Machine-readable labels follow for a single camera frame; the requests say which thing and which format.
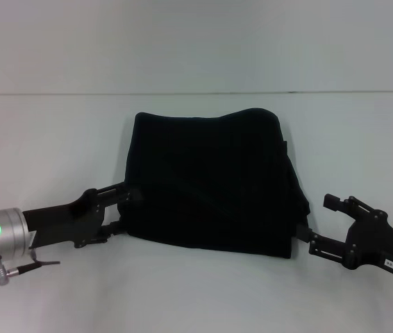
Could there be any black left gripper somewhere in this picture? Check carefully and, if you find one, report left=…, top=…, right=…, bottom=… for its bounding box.
left=22, top=182, right=144, bottom=250

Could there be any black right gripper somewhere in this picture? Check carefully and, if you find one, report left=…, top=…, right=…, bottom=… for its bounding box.
left=296, top=194, right=393, bottom=275

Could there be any black T-shirt with FREE! print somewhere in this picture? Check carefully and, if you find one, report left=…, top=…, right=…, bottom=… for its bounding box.
left=117, top=108, right=311, bottom=260

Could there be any thin dark left arm cable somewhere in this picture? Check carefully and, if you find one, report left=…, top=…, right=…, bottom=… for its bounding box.
left=7, top=249, right=62, bottom=277

